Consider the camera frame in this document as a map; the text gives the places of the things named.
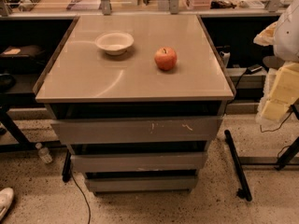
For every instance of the white shoe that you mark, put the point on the white shoe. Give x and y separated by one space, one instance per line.
6 199

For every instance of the black table leg left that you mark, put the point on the black table leg left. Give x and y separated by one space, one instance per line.
14 130

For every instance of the grey drawer cabinet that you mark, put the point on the grey drawer cabinet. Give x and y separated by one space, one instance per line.
83 82

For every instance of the black floor stand bar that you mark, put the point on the black floor stand bar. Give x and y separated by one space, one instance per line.
243 192

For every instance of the black power adapter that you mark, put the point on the black power adapter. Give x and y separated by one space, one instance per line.
253 69

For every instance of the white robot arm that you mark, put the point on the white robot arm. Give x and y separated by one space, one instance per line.
281 87

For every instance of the clear plastic bottle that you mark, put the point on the clear plastic bottle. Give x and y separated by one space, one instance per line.
44 153

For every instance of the grey drawer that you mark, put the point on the grey drawer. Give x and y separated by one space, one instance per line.
140 130
139 162
141 183

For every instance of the dark side table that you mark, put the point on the dark side table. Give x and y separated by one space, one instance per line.
272 62

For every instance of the red apple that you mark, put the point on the red apple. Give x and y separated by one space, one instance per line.
165 58

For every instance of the white bowl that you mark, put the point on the white bowl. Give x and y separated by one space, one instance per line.
114 43

